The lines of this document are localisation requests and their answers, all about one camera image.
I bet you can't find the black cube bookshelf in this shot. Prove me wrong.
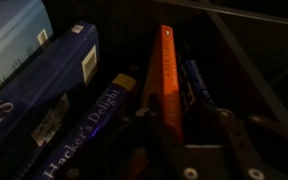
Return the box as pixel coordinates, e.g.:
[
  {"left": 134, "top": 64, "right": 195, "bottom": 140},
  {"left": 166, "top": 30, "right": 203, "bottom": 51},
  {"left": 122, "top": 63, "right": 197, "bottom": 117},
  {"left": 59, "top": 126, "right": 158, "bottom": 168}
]
[{"left": 42, "top": 0, "right": 288, "bottom": 128}]

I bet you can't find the black Feynman Lectures book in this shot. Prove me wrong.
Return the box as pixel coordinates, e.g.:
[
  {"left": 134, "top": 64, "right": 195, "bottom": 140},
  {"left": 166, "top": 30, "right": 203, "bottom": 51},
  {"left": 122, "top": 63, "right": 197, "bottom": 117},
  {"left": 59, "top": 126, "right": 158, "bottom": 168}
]
[{"left": 175, "top": 42, "right": 217, "bottom": 114}]

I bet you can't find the orange book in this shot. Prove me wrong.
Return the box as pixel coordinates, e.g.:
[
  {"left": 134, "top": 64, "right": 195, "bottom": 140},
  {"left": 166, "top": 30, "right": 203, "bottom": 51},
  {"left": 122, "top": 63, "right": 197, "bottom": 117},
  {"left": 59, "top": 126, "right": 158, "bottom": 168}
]
[{"left": 140, "top": 25, "right": 183, "bottom": 140}]

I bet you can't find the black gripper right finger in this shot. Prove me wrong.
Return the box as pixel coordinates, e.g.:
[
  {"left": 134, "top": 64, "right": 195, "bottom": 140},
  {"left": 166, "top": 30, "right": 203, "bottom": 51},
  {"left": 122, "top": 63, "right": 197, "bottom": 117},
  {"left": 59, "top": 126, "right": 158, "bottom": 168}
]
[{"left": 215, "top": 109, "right": 288, "bottom": 180}]

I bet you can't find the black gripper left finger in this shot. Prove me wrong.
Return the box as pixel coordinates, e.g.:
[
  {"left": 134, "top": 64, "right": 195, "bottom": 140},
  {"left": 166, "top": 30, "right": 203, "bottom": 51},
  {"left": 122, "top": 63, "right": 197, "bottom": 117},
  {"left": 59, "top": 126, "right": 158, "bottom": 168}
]
[{"left": 63, "top": 94, "right": 185, "bottom": 180}]

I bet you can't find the light blue thick book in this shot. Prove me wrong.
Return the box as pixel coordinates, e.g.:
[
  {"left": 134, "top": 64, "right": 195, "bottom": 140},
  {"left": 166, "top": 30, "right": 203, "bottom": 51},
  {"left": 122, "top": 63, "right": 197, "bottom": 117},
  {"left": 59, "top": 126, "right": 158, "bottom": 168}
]
[{"left": 0, "top": 0, "right": 53, "bottom": 87}]

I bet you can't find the dark blue textbook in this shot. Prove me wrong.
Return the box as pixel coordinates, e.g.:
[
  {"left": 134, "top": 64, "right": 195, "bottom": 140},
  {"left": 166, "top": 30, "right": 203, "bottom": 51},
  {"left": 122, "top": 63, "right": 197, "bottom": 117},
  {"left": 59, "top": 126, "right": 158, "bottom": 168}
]
[{"left": 0, "top": 21, "right": 99, "bottom": 180}]

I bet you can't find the blue Hacker's Delight book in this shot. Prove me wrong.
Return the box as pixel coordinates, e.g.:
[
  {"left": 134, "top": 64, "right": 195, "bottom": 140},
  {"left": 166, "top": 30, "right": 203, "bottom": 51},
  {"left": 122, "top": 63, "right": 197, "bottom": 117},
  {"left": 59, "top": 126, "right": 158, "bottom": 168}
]
[{"left": 28, "top": 64, "right": 140, "bottom": 180}]

